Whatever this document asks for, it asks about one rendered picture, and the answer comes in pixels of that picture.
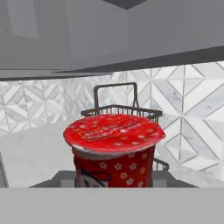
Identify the red yogurt cup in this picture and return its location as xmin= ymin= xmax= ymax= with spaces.
xmin=62 ymin=113 xmax=166 ymax=188

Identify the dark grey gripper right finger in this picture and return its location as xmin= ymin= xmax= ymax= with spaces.
xmin=151 ymin=170 xmax=198 ymax=188

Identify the grey wall cabinet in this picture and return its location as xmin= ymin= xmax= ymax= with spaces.
xmin=0 ymin=0 xmax=224 ymax=82

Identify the dark wire basket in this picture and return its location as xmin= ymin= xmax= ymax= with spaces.
xmin=80 ymin=81 xmax=170 ymax=172

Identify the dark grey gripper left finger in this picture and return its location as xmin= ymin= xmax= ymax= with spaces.
xmin=29 ymin=170 xmax=77 ymax=188

